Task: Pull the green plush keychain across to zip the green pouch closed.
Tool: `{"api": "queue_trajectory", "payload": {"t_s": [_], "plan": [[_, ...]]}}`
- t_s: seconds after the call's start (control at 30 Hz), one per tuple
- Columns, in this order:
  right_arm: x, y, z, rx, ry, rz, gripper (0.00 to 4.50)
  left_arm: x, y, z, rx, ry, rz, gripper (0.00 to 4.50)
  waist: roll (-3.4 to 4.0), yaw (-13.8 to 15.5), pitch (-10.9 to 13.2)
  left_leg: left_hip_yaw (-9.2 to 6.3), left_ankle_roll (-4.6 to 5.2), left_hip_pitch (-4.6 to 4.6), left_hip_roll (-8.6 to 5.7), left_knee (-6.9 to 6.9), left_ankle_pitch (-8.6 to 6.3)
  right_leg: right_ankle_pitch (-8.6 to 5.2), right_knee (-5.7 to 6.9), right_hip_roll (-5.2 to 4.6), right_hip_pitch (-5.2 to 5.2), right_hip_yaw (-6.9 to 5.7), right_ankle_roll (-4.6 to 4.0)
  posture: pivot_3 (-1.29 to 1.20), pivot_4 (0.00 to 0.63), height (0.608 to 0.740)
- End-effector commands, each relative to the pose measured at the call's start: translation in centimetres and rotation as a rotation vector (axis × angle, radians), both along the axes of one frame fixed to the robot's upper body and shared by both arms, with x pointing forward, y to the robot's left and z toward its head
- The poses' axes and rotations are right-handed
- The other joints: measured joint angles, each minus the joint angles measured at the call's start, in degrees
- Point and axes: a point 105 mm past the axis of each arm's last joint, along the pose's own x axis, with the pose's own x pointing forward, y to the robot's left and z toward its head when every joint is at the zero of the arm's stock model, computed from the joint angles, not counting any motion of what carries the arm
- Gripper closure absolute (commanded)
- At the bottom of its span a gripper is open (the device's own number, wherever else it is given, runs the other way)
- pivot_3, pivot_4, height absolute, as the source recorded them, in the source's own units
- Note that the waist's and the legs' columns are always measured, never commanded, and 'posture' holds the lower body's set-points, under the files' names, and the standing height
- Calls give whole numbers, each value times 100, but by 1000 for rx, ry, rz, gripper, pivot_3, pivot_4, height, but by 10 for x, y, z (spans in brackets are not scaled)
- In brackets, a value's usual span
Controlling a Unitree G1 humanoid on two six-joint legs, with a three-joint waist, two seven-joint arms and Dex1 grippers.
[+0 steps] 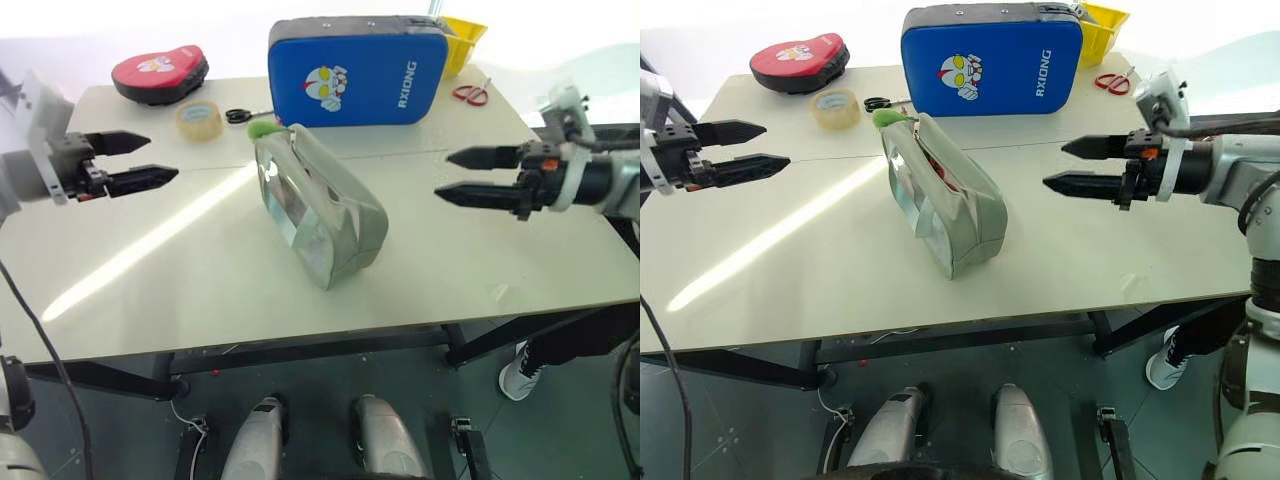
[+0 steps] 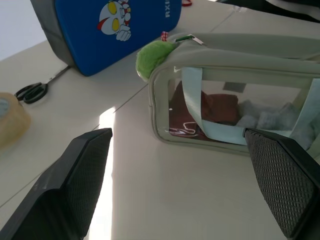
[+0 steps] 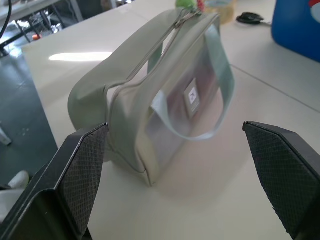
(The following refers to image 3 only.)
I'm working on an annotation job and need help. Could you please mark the blue plastic container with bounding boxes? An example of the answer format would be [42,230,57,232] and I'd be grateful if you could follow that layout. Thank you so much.
[271,0,320,63]

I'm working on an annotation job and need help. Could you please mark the black cable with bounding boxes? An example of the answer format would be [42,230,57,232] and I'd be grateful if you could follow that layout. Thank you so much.
[0,0,13,41]

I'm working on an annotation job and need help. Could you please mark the yellow transparent jar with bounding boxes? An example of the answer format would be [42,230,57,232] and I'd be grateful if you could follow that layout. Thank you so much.
[203,0,237,25]

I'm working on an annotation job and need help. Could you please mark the white shoe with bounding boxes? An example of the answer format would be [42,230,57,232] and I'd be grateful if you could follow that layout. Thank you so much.
[7,170,30,190]

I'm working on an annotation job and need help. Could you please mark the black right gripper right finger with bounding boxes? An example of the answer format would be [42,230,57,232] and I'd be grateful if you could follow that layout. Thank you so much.
[242,120,320,240]

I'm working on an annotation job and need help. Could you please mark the metal rack with clutter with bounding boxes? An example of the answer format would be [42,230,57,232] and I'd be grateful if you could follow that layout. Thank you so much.
[0,0,85,52]

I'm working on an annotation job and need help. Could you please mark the black flat device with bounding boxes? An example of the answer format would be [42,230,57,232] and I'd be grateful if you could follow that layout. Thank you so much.
[236,12,265,25]

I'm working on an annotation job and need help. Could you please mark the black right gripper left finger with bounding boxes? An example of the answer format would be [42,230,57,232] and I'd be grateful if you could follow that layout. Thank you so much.
[0,122,110,240]

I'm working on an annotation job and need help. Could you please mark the green round toy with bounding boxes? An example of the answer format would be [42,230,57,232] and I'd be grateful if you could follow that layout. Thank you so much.
[175,0,196,9]

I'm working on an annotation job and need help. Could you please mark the pale green zipper bag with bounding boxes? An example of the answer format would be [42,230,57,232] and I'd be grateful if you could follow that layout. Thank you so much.
[67,8,236,188]

